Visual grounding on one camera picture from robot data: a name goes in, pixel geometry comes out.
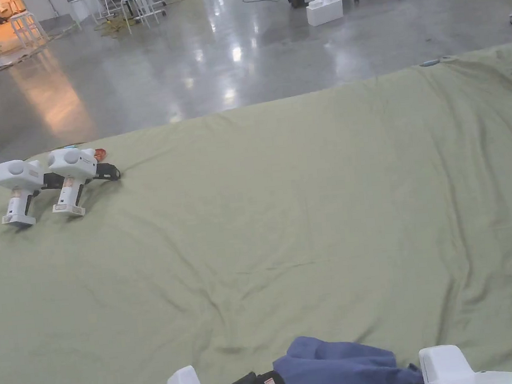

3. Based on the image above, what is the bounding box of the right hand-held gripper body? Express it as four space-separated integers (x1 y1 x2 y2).
417 338 512 384

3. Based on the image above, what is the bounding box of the dark blue garment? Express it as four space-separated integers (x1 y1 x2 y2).
270 326 424 384

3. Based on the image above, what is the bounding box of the bed with pale green sheet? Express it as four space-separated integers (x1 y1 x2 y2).
0 42 512 384

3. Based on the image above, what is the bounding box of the spare white hand-held gripper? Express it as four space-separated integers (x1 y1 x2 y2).
46 143 127 219

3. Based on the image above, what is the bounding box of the white foam block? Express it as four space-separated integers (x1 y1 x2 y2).
304 0 345 28

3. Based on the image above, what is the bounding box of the white round stool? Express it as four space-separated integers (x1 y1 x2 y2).
8 8 51 49
120 0 161 34

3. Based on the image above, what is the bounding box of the yellow cable on floor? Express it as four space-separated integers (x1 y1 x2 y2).
92 12 136 38

